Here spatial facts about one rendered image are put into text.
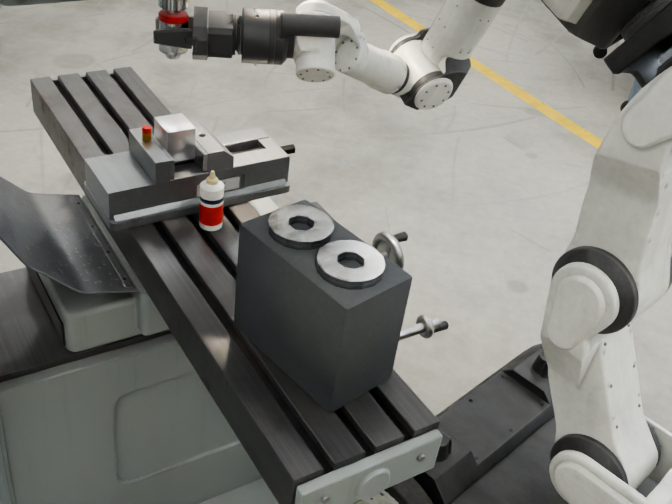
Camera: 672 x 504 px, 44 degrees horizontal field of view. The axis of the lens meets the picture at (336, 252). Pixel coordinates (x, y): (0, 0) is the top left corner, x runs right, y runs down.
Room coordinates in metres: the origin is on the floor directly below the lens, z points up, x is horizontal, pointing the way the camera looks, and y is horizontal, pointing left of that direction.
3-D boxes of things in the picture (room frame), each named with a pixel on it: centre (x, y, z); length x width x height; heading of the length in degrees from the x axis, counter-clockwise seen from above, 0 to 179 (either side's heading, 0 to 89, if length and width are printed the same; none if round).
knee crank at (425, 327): (1.47, -0.20, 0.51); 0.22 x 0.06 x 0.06; 126
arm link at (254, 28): (1.28, 0.22, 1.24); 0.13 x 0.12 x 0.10; 11
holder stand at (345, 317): (0.90, 0.02, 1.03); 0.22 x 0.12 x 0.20; 47
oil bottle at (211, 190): (1.18, 0.22, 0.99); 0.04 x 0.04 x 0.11
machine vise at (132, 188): (1.28, 0.28, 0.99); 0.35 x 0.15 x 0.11; 127
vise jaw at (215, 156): (1.29, 0.26, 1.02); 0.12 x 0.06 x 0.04; 37
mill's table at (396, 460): (1.21, 0.27, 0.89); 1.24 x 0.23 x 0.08; 36
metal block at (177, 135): (1.26, 0.31, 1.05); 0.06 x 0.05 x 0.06; 37
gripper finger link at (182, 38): (1.24, 0.30, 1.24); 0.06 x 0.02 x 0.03; 101
